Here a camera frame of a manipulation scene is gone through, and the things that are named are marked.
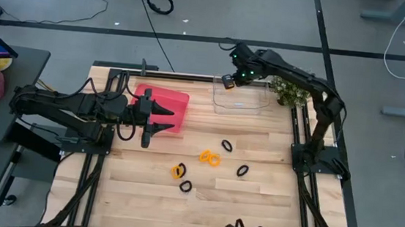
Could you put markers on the black aluminium table frame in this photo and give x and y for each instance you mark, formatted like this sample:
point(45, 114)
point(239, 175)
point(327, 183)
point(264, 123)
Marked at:
point(85, 148)

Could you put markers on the small potted green plant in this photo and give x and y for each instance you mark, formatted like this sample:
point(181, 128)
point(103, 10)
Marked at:
point(288, 95)

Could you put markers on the dark grey desk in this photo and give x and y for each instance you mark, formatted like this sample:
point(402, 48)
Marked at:
point(25, 76)

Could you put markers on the pink plastic bin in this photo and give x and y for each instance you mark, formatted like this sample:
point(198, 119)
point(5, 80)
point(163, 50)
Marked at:
point(178, 96)

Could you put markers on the clear plastic bin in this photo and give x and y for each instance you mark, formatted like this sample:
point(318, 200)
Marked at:
point(239, 107)

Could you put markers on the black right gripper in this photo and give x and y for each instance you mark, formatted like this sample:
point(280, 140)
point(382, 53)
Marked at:
point(244, 76)

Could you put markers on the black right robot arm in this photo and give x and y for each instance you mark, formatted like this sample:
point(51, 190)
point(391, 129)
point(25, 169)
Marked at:
point(301, 76)

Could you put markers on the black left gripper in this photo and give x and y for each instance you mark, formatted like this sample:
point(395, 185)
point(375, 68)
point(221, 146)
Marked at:
point(147, 117)

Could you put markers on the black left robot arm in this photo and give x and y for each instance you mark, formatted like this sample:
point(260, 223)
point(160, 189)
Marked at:
point(89, 105)

